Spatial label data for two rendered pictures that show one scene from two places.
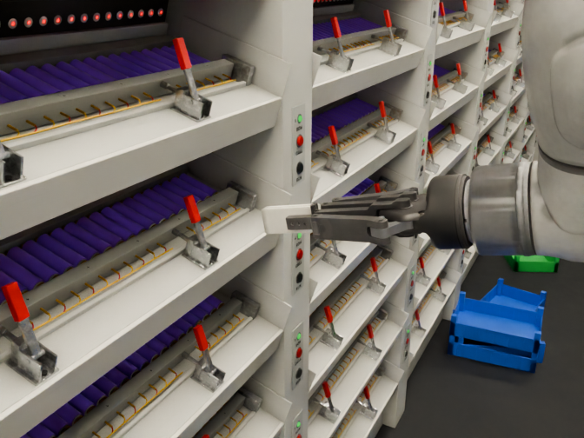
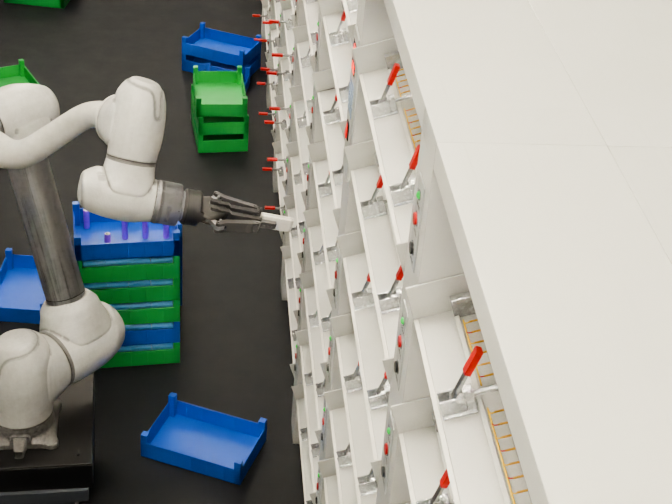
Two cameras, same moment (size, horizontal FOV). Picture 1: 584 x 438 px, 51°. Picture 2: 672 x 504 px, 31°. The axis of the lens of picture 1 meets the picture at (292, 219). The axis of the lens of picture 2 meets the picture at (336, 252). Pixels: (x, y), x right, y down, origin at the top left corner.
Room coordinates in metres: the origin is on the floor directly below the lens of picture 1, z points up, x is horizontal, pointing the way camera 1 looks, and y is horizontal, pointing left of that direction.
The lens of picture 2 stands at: (2.51, -1.15, 2.41)
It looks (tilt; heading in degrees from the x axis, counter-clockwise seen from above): 34 degrees down; 145
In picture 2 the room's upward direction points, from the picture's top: 5 degrees clockwise
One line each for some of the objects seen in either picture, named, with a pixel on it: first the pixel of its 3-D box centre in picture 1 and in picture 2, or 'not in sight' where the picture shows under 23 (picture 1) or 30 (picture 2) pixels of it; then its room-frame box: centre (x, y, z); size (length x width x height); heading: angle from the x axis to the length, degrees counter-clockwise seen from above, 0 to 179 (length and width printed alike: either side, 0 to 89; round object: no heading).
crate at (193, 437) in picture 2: not in sight; (204, 437); (0.22, 0.07, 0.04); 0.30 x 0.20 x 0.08; 39
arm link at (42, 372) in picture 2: not in sight; (22, 372); (0.19, -0.43, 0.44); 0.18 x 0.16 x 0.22; 109
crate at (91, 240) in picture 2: not in sight; (125, 228); (-0.30, 0.07, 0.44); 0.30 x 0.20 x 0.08; 69
